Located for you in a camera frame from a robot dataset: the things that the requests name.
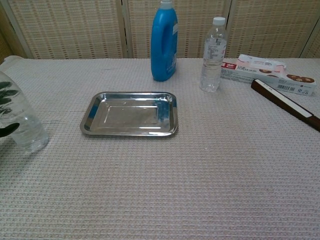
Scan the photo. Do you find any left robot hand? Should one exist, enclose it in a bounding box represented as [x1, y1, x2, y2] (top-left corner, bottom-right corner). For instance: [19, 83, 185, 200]
[0, 81, 21, 139]

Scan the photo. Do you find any clear plastic bottle green cap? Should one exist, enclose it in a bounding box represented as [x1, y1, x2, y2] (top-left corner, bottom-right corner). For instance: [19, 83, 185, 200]
[0, 71, 50, 152]

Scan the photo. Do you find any rectangular stainless steel tray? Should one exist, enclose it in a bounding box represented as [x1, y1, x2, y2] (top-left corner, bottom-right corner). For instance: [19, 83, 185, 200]
[79, 91, 179, 138]

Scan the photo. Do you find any blue detergent pump bottle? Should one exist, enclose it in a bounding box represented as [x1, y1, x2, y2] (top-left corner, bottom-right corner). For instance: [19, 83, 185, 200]
[150, 0, 179, 82]

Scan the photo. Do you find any clear water bottle white cap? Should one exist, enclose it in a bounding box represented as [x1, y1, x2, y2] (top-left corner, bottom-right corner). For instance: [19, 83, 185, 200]
[199, 16, 228, 93]

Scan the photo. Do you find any woven bamboo folding screen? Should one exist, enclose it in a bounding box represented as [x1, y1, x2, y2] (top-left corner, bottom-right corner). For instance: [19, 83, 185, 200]
[0, 0, 320, 60]

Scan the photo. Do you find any beige woven tablecloth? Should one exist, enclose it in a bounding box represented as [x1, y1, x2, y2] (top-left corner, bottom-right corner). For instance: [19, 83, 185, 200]
[0, 55, 320, 240]

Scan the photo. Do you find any white cling film box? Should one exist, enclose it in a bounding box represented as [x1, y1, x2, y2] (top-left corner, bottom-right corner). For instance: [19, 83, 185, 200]
[219, 58, 319, 97]

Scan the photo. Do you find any pink wet wipes pack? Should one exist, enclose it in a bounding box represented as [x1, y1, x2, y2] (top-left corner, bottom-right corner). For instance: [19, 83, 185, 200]
[236, 53, 287, 74]

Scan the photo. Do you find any long dark brown box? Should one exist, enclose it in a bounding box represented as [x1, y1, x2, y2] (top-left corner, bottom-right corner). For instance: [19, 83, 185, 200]
[250, 78, 320, 132]

